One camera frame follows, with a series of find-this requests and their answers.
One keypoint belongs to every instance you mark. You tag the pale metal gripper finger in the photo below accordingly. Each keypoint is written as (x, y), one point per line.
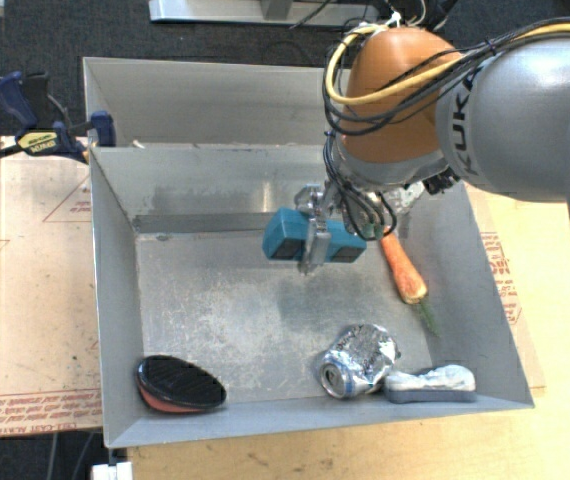
(318, 248)

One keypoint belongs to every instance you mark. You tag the blue box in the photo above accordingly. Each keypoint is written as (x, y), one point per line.
(285, 235)

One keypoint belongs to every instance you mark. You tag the orange toy carrot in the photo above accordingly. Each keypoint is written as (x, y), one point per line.
(404, 273)

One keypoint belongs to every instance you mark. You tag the grey metal bin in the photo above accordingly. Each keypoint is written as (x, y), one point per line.
(215, 308)

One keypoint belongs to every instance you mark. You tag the crushed silver can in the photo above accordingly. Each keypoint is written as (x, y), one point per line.
(360, 360)

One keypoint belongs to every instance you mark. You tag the black and red oval brush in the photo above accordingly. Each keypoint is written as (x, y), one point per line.
(180, 382)

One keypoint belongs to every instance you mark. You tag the brown cardboard board red print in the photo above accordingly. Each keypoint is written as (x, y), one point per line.
(45, 278)

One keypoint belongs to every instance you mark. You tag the black cylinder on white bracket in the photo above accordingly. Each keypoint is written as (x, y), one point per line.
(440, 180)

